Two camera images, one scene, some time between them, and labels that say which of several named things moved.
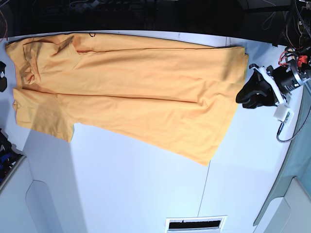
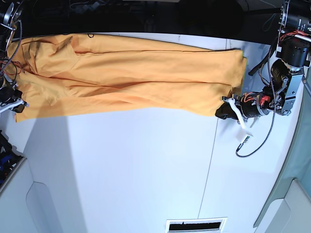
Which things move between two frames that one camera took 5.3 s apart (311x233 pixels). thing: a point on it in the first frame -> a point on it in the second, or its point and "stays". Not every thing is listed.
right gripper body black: x=256 y=91 -> x=226 y=110
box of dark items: x=10 y=158 stays
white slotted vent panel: x=204 y=224 stays
